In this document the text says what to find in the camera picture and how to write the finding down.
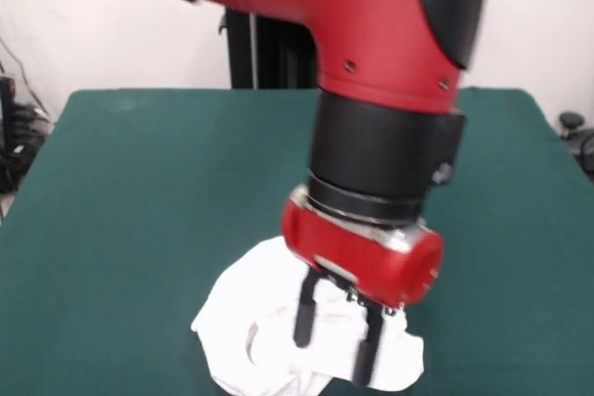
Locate dark green tablecloth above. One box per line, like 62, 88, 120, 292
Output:
0, 86, 594, 396

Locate white printed t-shirt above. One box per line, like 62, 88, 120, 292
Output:
189, 236, 427, 396

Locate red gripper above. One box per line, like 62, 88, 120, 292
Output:
280, 184, 446, 388

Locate black office chair base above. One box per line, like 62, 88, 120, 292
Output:
558, 111, 594, 170

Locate grey wall cables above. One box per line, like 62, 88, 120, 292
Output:
0, 36, 52, 119

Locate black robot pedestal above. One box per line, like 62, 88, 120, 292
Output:
217, 8, 321, 90

